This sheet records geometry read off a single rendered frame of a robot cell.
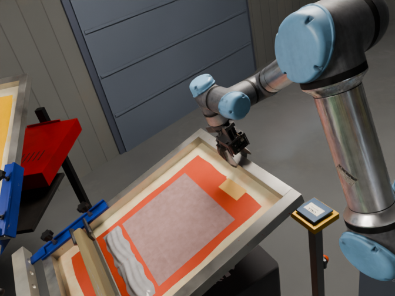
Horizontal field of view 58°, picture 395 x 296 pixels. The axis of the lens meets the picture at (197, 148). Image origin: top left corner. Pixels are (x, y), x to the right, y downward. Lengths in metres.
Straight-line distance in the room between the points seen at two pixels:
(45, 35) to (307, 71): 3.17
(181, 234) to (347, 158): 0.66
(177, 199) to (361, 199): 0.73
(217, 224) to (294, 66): 0.65
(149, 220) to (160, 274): 0.23
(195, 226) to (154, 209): 0.21
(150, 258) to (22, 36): 2.71
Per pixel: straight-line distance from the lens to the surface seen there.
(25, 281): 1.39
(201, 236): 1.14
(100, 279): 1.13
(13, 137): 1.75
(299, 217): 1.46
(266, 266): 1.31
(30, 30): 3.58
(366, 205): 0.73
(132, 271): 1.20
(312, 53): 0.61
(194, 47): 4.55
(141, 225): 1.31
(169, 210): 1.28
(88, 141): 3.93
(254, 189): 1.17
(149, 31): 4.12
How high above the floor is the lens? 1.96
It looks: 31 degrees down
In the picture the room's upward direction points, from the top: 14 degrees counter-clockwise
